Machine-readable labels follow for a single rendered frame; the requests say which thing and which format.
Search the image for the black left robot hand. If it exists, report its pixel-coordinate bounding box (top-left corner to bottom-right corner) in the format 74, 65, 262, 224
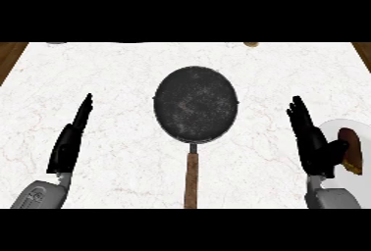
44, 92, 95, 175

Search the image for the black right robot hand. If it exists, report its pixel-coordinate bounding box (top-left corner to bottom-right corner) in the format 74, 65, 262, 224
285, 95, 350, 179

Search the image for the brown sweet potato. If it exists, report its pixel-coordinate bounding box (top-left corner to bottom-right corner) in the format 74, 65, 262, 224
336, 127, 364, 176

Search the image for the white plate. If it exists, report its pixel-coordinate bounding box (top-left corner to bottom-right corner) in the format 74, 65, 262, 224
318, 118, 371, 210

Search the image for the black pan with wooden handle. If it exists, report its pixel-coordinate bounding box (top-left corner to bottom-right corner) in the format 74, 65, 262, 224
152, 65, 241, 210

